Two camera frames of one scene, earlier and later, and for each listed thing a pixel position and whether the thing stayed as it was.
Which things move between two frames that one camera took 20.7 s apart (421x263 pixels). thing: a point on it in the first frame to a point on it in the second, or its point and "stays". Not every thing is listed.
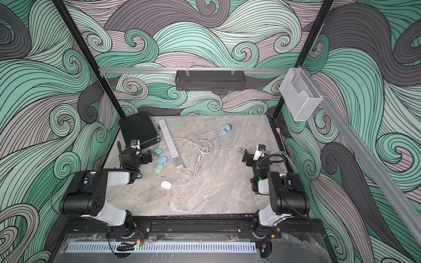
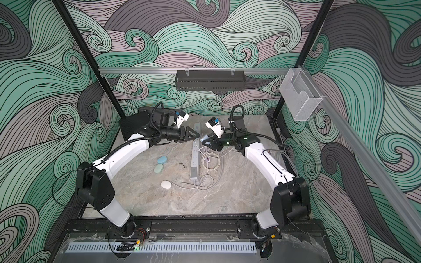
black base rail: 193,227 stays
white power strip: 176,158 to 195,156
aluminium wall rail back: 146,70 stays
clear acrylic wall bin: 300,95 stays
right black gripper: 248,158 to 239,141
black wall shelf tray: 210,80 stays
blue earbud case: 161,159 stays
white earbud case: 166,184 stays
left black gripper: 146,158 to 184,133
